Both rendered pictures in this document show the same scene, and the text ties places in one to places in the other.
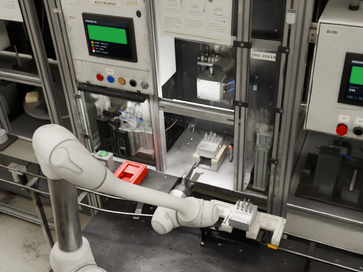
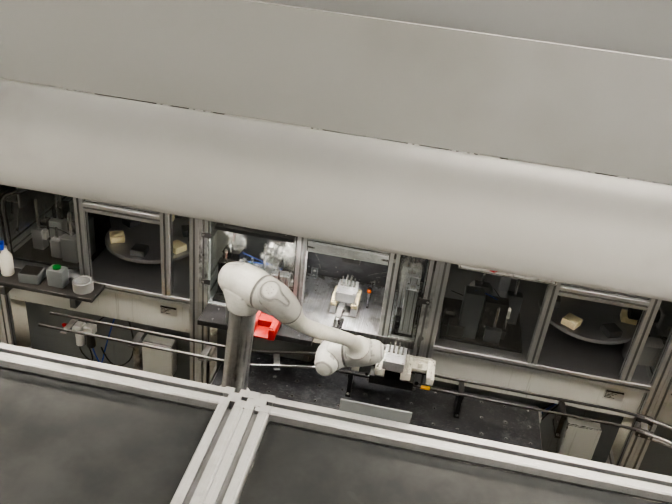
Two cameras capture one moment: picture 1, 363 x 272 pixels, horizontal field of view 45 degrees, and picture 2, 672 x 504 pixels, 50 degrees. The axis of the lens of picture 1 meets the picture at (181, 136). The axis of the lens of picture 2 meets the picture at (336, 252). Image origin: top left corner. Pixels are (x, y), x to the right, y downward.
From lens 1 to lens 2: 1.34 m
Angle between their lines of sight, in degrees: 17
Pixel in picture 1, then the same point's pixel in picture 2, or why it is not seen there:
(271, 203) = (418, 346)
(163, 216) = (329, 357)
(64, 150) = (275, 284)
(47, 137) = (244, 273)
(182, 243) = (326, 395)
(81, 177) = (287, 309)
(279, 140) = (432, 279)
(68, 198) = (249, 337)
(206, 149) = (345, 293)
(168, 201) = (344, 337)
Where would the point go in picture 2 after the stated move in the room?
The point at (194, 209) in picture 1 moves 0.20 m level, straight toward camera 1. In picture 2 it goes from (365, 346) to (379, 378)
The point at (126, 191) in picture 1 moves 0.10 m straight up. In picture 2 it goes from (310, 326) to (312, 305)
